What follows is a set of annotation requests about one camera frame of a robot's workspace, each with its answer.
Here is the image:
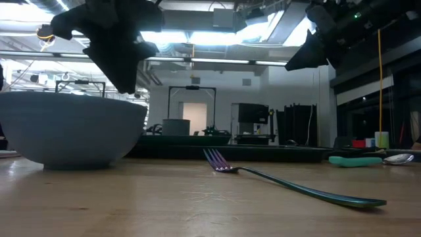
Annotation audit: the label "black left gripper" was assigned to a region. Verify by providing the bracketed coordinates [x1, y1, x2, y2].
[49, 0, 164, 95]

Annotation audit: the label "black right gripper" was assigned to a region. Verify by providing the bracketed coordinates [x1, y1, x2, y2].
[284, 3, 353, 72]

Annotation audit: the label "blue bowl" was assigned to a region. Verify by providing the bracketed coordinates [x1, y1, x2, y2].
[0, 91, 149, 171]

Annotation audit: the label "spoon with teal handle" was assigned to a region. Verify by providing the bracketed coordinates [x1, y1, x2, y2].
[328, 153, 414, 169]

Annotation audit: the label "dark green plastic tray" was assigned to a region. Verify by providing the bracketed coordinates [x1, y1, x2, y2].
[126, 144, 333, 164]

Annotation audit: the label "black folding panels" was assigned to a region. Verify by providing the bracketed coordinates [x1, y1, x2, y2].
[276, 103, 318, 147]

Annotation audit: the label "black monitor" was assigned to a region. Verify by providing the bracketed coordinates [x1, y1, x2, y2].
[238, 103, 270, 125]

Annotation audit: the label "long ceiling light strip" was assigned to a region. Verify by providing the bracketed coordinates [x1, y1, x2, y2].
[146, 57, 287, 66]

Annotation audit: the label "grey ceiling box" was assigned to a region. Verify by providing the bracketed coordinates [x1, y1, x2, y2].
[212, 7, 235, 29]

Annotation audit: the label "white and green container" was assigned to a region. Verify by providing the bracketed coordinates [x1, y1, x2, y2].
[374, 131, 390, 149]

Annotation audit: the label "iridescent metal fork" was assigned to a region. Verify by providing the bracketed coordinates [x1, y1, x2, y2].
[203, 147, 387, 209]

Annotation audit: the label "black gantry frame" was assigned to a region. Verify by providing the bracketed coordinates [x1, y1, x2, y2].
[167, 86, 217, 136]
[55, 80, 107, 99]

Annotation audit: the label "yellow cord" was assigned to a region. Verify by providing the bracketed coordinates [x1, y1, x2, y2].
[377, 28, 384, 149]

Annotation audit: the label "black reel with orange cable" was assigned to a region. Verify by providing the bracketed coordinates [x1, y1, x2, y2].
[36, 24, 56, 43]

